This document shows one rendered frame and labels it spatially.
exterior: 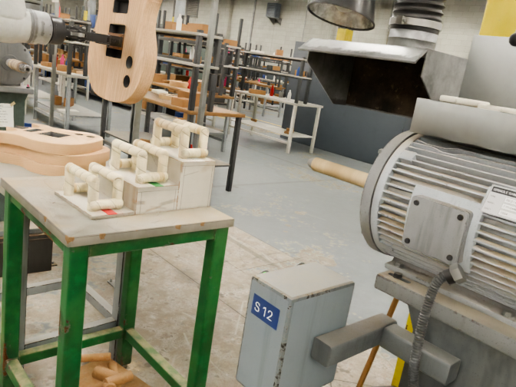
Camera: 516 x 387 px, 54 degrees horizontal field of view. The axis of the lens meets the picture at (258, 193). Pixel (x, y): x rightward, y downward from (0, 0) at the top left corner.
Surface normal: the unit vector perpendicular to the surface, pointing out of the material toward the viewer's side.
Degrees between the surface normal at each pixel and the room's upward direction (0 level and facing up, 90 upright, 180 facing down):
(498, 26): 90
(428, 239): 90
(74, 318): 90
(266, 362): 90
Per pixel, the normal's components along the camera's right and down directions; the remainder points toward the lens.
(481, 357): -0.76, 0.33
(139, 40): -0.71, 0.00
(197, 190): 0.69, 0.28
